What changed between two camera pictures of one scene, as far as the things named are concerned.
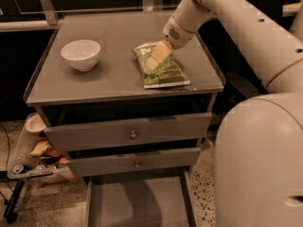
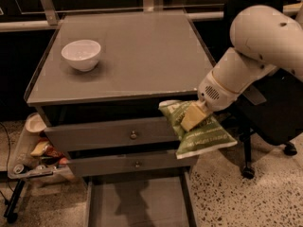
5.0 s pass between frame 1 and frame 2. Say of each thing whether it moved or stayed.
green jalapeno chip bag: moved
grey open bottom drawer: stayed
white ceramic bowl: stayed
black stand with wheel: stayed
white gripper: moved
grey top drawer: stayed
